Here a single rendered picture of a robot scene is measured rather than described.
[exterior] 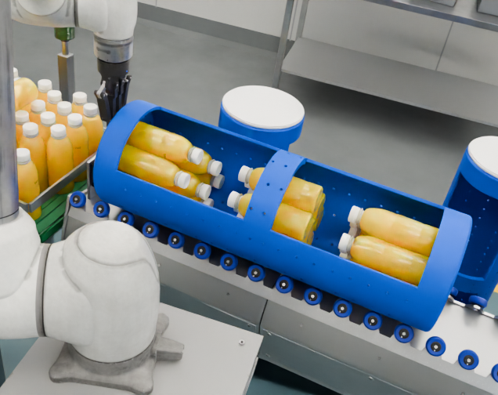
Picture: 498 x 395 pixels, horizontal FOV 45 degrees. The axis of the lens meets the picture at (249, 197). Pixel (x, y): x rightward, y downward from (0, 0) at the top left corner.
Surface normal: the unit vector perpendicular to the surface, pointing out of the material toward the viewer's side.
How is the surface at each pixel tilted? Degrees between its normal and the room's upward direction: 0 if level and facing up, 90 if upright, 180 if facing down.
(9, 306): 61
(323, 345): 70
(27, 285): 41
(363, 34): 90
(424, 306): 87
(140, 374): 15
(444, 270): 50
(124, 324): 88
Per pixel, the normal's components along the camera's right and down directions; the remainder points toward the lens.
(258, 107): 0.14, -0.79
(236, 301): -0.33, 0.22
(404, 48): -0.28, 0.55
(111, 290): 0.31, 0.27
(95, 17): 0.01, 0.69
